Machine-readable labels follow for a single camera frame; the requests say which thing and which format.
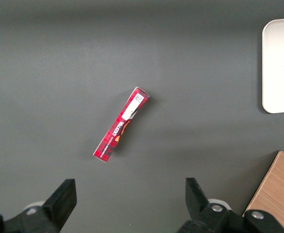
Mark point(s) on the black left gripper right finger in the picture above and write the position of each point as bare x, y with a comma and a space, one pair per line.
200, 208

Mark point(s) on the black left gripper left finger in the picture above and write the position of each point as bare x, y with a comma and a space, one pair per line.
56, 208

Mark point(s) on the wooden drawer cabinet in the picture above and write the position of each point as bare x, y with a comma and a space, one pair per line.
277, 194

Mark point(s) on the red cookie box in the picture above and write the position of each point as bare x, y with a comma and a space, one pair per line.
122, 123

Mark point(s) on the cream plastic tray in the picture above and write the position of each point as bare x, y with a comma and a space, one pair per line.
281, 65

